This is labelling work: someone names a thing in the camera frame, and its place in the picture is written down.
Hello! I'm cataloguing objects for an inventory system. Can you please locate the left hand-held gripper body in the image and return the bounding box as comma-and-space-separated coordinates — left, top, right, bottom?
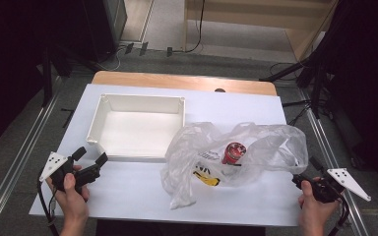
38, 151, 100, 195

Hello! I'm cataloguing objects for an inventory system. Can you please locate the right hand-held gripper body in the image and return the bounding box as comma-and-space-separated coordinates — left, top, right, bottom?
299, 167, 372, 205

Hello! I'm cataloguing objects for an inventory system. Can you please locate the clear plastic bag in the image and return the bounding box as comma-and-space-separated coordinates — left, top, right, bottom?
160, 121, 309, 210

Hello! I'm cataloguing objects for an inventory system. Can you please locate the white plastic box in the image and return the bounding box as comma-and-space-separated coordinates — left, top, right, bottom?
86, 92, 187, 163

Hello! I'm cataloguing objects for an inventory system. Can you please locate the red round tin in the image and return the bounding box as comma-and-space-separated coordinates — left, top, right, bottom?
220, 141, 248, 166

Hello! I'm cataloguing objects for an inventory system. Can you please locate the person's right hand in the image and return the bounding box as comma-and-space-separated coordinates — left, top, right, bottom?
297, 176, 341, 228

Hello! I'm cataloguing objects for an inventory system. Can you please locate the person's left hand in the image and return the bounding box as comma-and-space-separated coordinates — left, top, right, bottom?
45, 164, 92, 221

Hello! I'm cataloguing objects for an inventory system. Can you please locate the black tripod stand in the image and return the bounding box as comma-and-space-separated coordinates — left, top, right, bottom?
259, 54, 330, 120

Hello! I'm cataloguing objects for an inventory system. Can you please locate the black metal stand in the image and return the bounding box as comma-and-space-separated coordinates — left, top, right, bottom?
40, 45, 77, 108

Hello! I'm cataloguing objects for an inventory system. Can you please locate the yellow banana item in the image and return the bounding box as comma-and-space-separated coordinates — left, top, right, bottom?
192, 169, 221, 187

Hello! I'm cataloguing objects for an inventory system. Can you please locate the white printed packet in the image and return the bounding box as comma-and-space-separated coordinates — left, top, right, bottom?
195, 148, 224, 163

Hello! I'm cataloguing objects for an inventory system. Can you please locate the wooden table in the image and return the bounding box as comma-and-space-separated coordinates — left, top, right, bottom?
92, 70, 279, 97

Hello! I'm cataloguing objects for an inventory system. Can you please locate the black curtain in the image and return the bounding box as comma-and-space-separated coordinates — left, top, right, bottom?
308, 0, 378, 195
0, 0, 95, 155

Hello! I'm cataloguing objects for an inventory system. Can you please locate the dark cabinet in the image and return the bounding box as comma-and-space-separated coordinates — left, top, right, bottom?
81, 0, 128, 64

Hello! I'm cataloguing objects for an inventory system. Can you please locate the light wooden shelf unit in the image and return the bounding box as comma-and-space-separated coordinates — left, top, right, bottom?
183, 0, 340, 62

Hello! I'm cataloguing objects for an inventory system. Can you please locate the metal floor rail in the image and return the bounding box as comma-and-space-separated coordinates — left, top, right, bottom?
298, 88, 372, 236
0, 92, 62, 236

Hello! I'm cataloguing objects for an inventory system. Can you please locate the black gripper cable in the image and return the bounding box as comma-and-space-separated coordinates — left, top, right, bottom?
327, 192, 351, 236
36, 178, 61, 236

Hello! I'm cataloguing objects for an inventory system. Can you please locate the white floor cable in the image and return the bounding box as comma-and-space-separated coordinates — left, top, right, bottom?
100, 48, 126, 72

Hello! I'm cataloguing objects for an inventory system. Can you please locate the thin black hanging cable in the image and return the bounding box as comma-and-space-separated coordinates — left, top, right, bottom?
171, 0, 207, 54

